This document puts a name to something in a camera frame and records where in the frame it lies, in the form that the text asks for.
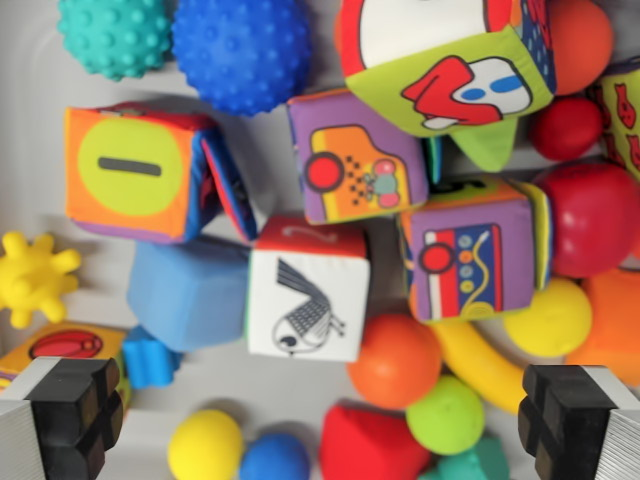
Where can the black silver gripper left finger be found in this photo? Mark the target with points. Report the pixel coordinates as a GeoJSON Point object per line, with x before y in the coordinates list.
{"type": "Point", "coordinates": [75, 415]}

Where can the black silver gripper right finger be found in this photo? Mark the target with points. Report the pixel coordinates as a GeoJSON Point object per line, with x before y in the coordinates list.
{"type": "Point", "coordinates": [575, 420]}

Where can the light blue plush cube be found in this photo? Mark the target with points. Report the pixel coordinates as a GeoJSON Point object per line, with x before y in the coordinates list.
{"type": "Point", "coordinates": [187, 295]}

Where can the orange fabric cube red ball picture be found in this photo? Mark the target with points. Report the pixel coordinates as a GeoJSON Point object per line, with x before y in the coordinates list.
{"type": "Point", "coordinates": [65, 342]}

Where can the blue plastic toy piece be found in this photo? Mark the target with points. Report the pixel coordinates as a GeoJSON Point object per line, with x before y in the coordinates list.
{"type": "Point", "coordinates": [147, 362]}

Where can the yellow smooth ball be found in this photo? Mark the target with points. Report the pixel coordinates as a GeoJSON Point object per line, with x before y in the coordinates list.
{"type": "Point", "coordinates": [550, 317]}
{"type": "Point", "coordinates": [205, 447]}

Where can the orange plush block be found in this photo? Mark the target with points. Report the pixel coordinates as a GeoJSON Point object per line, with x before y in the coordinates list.
{"type": "Point", "coordinates": [612, 320]}

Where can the yellow curved plastic toy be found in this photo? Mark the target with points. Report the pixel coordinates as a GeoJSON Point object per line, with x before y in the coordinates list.
{"type": "Point", "coordinates": [480, 370]}

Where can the teal green plastic toy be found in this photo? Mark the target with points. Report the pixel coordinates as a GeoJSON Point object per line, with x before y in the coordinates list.
{"type": "Point", "coordinates": [470, 462]}

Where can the green smooth ball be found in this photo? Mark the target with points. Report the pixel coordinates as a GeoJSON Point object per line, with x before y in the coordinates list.
{"type": "Point", "coordinates": [445, 415]}

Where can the yellow spiky rubber ball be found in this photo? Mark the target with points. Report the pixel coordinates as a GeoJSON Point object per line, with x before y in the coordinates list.
{"type": "Point", "coordinates": [32, 280]}

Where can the orange smooth ball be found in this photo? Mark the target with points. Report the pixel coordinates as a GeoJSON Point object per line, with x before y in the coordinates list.
{"type": "Point", "coordinates": [582, 45]}
{"type": "Point", "coordinates": [395, 362]}

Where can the purple fabric cube striped picture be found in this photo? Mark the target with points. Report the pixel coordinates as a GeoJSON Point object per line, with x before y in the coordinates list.
{"type": "Point", "coordinates": [465, 260]}

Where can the large red ball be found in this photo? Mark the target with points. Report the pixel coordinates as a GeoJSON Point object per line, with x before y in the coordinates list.
{"type": "Point", "coordinates": [592, 220]}

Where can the blue smooth ball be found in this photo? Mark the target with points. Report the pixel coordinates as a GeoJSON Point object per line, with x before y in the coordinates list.
{"type": "Point", "coordinates": [274, 460]}

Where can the red plush block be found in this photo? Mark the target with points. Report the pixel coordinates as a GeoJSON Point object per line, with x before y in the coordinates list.
{"type": "Point", "coordinates": [370, 445]}

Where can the orange fabric cube minus sign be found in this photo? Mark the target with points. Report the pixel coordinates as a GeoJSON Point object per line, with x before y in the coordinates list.
{"type": "Point", "coordinates": [130, 170]}

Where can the white fabric cube with bird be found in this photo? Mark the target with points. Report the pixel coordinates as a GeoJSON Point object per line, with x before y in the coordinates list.
{"type": "Point", "coordinates": [307, 295]}

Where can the green plush pyramid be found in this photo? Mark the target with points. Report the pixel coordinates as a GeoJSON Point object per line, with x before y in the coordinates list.
{"type": "Point", "coordinates": [482, 147]}

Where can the small red ball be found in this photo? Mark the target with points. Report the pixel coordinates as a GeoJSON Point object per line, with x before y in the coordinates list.
{"type": "Point", "coordinates": [567, 129]}

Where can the yellow-green fabric cube red fish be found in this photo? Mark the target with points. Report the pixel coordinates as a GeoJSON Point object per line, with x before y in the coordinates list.
{"type": "Point", "coordinates": [622, 120]}

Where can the purple fabric cube orange picture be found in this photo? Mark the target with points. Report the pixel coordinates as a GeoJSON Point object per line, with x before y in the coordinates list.
{"type": "Point", "coordinates": [355, 160]}

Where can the teal bumpy rubber ball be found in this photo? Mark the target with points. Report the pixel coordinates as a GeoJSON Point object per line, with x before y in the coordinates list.
{"type": "Point", "coordinates": [115, 35]}

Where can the large fabric cube with shoe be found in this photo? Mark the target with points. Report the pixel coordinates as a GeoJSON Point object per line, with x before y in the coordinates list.
{"type": "Point", "coordinates": [430, 55]}

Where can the blue bumpy rubber ball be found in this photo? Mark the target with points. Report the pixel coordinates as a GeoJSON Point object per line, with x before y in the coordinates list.
{"type": "Point", "coordinates": [240, 50]}

